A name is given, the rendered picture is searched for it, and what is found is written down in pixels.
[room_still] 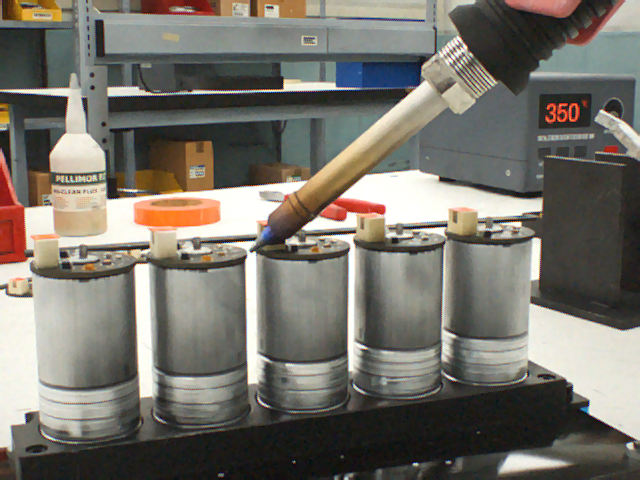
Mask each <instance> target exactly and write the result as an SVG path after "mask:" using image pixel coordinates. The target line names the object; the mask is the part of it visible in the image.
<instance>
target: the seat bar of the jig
mask: <svg viewBox="0 0 640 480"><path fill-rule="evenodd" d="M248 386H249V414H248V415H247V416H246V417H245V418H243V419H241V420H238V421H236V422H233V423H230V424H226V425H221V427H217V426H214V428H205V429H186V427H177V426H170V425H166V424H163V423H161V422H159V421H157V420H155V419H154V410H153V396H148V397H141V424H142V426H141V427H140V428H139V429H138V430H137V431H135V433H134V434H132V435H130V436H127V437H124V438H121V439H118V440H114V441H110V442H104V443H97V444H83V445H75V444H63V443H57V442H53V440H49V439H47V438H45V437H43V436H42V435H41V431H40V428H41V427H40V413H39V410H36V411H29V412H25V413H24V421H26V424H19V425H11V426H10V429H11V445H12V462H13V467H14V471H15V477H16V479H17V480H141V479H148V478H155V477H161V476H167V475H175V474H181V473H187V472H194V471H201V470H207V469H213V468H221V467H227V466H233V465H240V464H247V463H253V462H260V461H266V460H273V459H279V458H286V457H293V456H299V455H306V454H312V453H319V452H326V451H332V450H339V449H346V447H352V446H358V445H365V444H372V443H378V442H384V441H392V440H398V439H404V438H412V437H418V436H424V435H431V434H438V433H444V432H450V431H457V430H464V429H470V427H477V426H484V425H490V424H497V423H503V422H510V421H516V420H523V419H530V418H536V417H543V416H549V415H556V414H562V413H565V404H566V396H567V378H565V377H562V376H560V375H558V374H556V373H554V372H552V371H550V370H548V369H546V368H544V367H542V366H540V365H537V364H535V362H533V361H531V360H529V359H528V366H527V379H525V380H524V381H521V382H518V383H513V385H507V386H475V385H468V384H462V383H458V382H455V380H452V379H450V378H446V377H445V376H443V375H442V374H441V390H440V391H439V392H438V393H436V394H433V395H430V396H425V397H420V398H411V399H391V398H381V397H375V396H371V395H367V394H363V393H360V392H358V391H356V390H355V389H354V388H353V371H349V402H348V404H346V405H345V406H342V407H340V408H337V409H334V410H330V411H325V412H317V413H287V412H279V411H274V410H271V409H268V408H265V407H263V406H260V405H259V404H257V387H256V383H255V384H248Z"/></svg>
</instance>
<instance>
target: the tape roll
mask: <svg viewBox="0 0 640 480"><path fill-rule="evenodd" d="M132 205H133V222H134V223H137V224H140V225H144V226H153V227H160V226H172V227H190V226H201V225H208V224H213V223H216V222H218V221H220V220H222V208H220V202H219V201H217V200H214V199H208V198H195V197H169V198H156V199H148V200H142V201H138V202H136V203H133V204H132Z"/></svg>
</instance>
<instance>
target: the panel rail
mask: <svg viewBox="0 0 640 480"><path fill-rule="evenodd" d="M527 221H537V217H533V216H529V215H519V216H504V217H493V223H497V224H498V223H513V222H527ZM448 223H449V220H443V221H429V222H413V223H403V229H426V228H440V227H448ZM386 227H387V228H389V229H396V224H386ZM354 234H356V226H353V227H337V228H322V229H308V230H306V236H314V237H325V236H339V235H354ZM256 239H257V234H247V235H232V236H216V237H202V238H201V242H202V243H217V244H224V243H237V242H252V241H255V240H256ZM187 241H188V242H189V241H190V242H192V243H193V238H187V239H176V242H181V243H182V244H185V242H187ZM64 249H69V251H70V252H73V251H74V250H75V249H79V248H78V246H67V247H59V250H64ZM137 249H150V241H142V242H126V243H111V244H97V245H87V251H122V250H137ZM24 255H25V257H26V258H34V249H24Z"/></svg>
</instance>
